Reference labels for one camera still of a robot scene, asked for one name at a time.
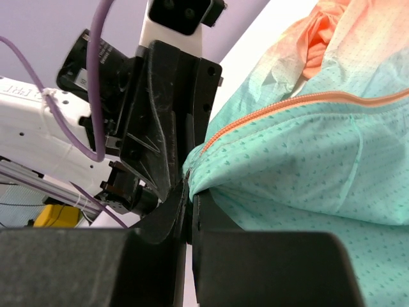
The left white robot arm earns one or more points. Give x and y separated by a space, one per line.
31 137

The orange and teal jacket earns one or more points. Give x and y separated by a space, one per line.
315 135

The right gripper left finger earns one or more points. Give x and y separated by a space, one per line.
140 266

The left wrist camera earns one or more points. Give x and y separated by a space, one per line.
180 23

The yellow box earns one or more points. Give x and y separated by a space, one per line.
58 216

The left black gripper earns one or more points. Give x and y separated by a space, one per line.
149 147

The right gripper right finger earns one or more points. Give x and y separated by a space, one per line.
234 267

